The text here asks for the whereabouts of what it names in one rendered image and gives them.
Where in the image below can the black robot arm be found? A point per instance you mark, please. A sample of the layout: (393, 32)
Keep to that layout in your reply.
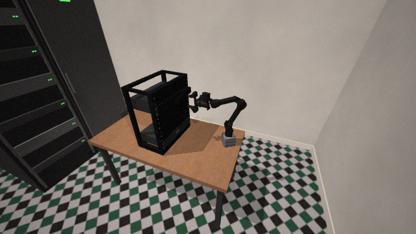
(241, 104)

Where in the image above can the black server rack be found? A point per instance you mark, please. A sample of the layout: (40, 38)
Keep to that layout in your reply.
(167, 103)

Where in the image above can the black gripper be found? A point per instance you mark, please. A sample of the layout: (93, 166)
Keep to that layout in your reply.
(197, 102)

